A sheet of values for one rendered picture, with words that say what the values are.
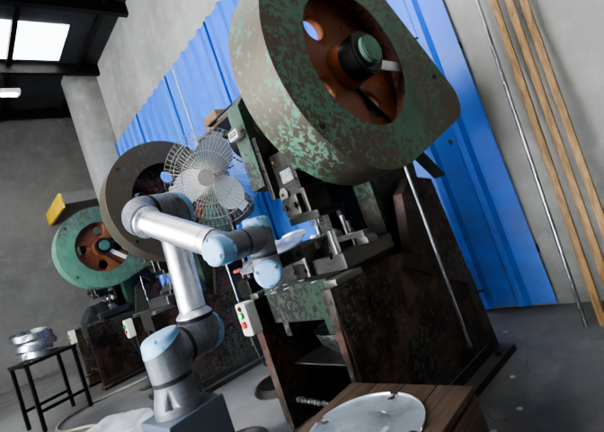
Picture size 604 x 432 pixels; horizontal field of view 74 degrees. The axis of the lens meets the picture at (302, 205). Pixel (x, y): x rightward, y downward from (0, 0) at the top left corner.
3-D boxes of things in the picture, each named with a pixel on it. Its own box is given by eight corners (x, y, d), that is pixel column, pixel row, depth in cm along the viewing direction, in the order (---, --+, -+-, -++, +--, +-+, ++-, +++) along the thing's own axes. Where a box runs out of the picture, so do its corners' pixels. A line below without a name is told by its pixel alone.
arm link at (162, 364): (142, 386, 118) (128, 342, 119) (179, 365, 129) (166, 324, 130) (166, 384, 111) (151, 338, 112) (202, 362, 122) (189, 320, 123)
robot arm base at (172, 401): (171, 424, 108) (160, 389, 109) (146, 420, 118) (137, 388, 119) (216, 394, 119) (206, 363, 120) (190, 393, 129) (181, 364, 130)
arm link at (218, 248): (102, 197, 118) (224, 233, 92) (135, 192, 127) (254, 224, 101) (102, 234, 120) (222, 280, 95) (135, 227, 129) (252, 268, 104)
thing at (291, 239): (252, 255, 170) (251, 253, 170) (309, 223, 163) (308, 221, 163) (231, 285, 142) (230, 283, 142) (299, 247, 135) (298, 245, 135)
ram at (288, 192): (304, 213, 157) (279, 142, 159) (281, 222, 168) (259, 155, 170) (333, 204, 169) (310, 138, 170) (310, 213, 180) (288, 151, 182)
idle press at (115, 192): (175, 426, 232) (85, 145, 242) (130, 404, 308) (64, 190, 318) (350, 320, 330) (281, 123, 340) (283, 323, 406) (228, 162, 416)
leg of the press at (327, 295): (407, 486, 121) (308, 204, 126) (377, 477, 129) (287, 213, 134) (517, 349, 182) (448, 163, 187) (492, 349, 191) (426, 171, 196)
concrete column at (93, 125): (151, 342, 583) (65, 69, 608) (143, 342, 613) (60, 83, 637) (178, 330, 611) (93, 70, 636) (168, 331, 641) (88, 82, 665)
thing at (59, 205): (62, 207, 593) (57, 190, 594) (49, 226, 686) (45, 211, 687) (125, 196, 654) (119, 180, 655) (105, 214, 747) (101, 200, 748)
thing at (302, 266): (290, 286, 145) (279, 251, 146) (269, 290, 155) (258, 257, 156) (336, 265, 161) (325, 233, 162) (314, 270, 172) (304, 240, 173)
